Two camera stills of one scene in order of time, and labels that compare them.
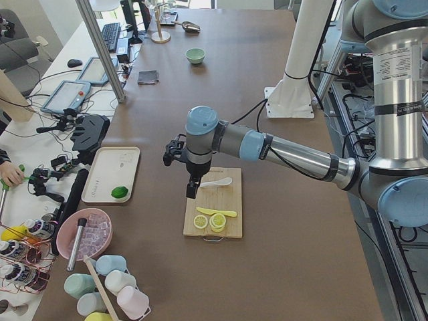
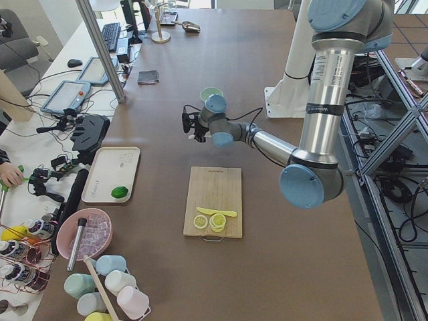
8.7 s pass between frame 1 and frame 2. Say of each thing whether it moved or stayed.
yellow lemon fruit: stayed
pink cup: stayed
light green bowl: moved
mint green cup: stayed
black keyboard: stayed
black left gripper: moved
